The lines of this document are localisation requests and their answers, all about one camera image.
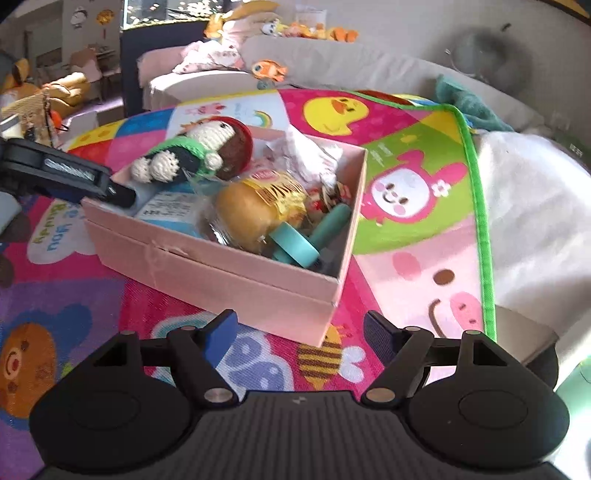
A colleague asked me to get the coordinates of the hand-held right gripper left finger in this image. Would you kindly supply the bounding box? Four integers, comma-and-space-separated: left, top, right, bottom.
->
92, 308, 239, 408

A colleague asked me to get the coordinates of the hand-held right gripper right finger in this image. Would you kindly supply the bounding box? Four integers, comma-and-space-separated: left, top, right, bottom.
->
360, 311, 502, 409

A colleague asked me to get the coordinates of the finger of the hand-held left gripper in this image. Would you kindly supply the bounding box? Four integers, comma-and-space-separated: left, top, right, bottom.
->
46, 180, 138, 208

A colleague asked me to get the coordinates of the pink snack packet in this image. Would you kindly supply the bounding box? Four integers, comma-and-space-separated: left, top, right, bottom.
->
134, 191, 206, 236

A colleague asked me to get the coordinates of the pink cardboard box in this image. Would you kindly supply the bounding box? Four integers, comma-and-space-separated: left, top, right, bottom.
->
81, 127, 369, 348

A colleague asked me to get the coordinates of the crochet doll with red hat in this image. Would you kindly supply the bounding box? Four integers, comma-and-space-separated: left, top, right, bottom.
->
130, 117, 254, 184

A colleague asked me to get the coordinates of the teal tape roll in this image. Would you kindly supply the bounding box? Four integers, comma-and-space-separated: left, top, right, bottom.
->
269, 222, 321, 267

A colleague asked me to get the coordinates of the teal tube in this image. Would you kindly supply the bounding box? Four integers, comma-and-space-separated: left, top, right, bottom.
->
307, 203, 352, 247

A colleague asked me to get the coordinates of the packaged bread bun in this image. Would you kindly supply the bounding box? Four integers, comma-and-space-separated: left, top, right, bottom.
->
203, 168, 310, 254

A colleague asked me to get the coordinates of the white pink wrapper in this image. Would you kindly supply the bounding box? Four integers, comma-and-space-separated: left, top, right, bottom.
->
268, 129, 340, 183

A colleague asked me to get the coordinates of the yellow plush dog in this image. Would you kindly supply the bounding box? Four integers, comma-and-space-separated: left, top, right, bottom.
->
0, 58, 90, 116

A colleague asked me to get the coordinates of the colourful cartoon play mat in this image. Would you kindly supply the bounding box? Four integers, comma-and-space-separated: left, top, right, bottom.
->
0, 88, 497, 462

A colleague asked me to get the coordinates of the pink patterned cloth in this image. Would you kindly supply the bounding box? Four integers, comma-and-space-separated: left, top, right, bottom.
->
173, 39, 245, 75

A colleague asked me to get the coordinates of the glass fish tank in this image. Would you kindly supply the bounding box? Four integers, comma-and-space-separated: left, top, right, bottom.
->
121, 0, 218, 31

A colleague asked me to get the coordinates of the orange fish plush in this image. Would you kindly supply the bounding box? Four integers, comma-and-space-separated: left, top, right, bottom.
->
252, 59, 288, 83

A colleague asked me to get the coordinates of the white blanket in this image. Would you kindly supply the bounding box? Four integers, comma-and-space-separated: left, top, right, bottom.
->
473, 129, 591, 333

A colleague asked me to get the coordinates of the yellow plush toy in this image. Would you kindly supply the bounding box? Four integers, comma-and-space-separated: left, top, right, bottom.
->
205, 1, 282, 38

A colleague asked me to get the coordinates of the teal cloth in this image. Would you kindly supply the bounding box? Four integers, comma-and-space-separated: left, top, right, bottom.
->
434, 74, 515, 132

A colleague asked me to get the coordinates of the grey sofa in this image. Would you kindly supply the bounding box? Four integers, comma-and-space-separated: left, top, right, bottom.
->
139, 34, 546, 134

